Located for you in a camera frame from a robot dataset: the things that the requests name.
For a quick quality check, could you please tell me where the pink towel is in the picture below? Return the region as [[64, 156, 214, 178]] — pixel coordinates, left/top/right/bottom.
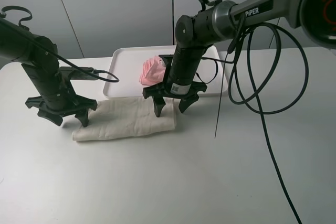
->
[[139, 56, 166, 86]]

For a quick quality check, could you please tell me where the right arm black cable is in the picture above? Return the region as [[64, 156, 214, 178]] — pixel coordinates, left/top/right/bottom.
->
[[191, 0, 309, 224]]

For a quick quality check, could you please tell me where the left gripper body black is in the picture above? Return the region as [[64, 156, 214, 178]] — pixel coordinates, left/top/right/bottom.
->
[[25, 87, 97, 118]]

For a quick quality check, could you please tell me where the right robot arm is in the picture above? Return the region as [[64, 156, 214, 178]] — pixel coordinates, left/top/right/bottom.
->
[[143, 0, 335, 116]]

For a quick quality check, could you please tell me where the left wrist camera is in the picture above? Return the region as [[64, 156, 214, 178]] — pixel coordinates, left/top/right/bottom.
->
[[58, 67, 97, 81]]

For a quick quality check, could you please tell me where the cream white towel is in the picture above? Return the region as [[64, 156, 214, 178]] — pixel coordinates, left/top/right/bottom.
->
[[72, 97, 176, 142]]

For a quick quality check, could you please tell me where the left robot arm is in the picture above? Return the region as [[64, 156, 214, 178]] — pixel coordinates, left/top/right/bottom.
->
[[1, 6, 99, 127]]

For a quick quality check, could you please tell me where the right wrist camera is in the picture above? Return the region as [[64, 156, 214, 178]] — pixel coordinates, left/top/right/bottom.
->
[[159, 55, 174, 72]]

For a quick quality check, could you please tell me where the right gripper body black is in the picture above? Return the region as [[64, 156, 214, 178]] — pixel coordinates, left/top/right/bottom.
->
[[142, 82, 207, 103]]

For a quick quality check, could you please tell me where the white rectangular plastic tray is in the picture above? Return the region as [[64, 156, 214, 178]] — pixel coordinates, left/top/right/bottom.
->
[[103, 45, 228, 99]]

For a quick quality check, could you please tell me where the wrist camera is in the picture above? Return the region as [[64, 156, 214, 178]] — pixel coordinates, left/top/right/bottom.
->
[[159, 55, 174, 72], [58, 67, 97, 81]]

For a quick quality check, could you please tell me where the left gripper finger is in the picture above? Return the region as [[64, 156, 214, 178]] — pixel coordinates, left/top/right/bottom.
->
[[39, 111, 63, 126], [75, 108, 89, 127]]

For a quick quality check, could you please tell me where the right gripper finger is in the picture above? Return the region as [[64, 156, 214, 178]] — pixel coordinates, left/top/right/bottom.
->
[[178, 93, 198, 113], [152, 97, 166, 117]]

